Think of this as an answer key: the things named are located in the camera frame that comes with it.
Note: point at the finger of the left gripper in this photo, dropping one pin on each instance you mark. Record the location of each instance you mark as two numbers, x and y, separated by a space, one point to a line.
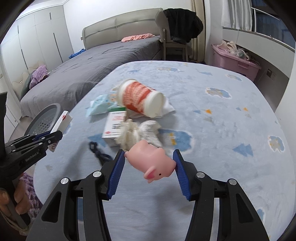
44 141
40 136

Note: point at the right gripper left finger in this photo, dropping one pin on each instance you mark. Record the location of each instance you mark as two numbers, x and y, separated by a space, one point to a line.
58 218

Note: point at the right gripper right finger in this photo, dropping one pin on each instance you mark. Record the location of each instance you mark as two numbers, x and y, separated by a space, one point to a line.
238 219

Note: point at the green white medicine box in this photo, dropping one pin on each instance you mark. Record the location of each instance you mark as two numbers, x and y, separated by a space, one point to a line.
112 126

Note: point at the pink rubber pig toy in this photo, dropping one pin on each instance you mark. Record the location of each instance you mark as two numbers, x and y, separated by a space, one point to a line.
150 160

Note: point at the red white paper cup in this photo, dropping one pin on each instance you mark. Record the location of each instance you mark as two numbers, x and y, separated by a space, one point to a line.
140 98

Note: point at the grey perforated trash basket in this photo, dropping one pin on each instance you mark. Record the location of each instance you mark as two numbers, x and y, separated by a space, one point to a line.
45 120

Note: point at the person's left hand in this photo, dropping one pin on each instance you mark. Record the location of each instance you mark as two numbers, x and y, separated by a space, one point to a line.
21 198

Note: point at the dark green cushion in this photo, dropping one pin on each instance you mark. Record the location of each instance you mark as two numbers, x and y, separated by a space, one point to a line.
26 86

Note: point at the grey bed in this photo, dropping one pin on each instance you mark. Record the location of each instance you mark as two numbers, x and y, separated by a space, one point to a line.
71 81

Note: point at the purple knitted blanket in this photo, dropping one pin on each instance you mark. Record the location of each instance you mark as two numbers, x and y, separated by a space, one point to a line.
38 76

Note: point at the light blue wipes packet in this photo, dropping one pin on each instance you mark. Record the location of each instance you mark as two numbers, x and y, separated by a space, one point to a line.
102 104

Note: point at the blue patterned table blanket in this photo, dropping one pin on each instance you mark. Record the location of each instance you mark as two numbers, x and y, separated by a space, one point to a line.
221 123

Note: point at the blue cloth on bed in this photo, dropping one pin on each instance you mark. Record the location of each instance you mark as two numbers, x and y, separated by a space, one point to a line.
76 54

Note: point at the white wardrobe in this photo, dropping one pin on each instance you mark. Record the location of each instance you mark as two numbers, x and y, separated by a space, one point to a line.
39 36

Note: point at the beige padded headboard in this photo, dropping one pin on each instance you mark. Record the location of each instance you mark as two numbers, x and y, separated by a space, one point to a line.
115 28

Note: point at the pink garment on bed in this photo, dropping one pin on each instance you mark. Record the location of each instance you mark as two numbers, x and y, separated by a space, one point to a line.
137 37

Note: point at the pink storage box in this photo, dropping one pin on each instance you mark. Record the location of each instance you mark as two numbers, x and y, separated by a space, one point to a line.
225 60

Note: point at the clothes in pink box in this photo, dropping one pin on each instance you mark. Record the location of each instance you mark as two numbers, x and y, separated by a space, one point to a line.
232 48

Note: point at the black jacket on chair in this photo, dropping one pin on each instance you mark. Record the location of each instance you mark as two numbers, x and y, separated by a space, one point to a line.
184 25

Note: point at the white curtain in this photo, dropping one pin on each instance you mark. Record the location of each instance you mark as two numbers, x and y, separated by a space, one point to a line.
237 14

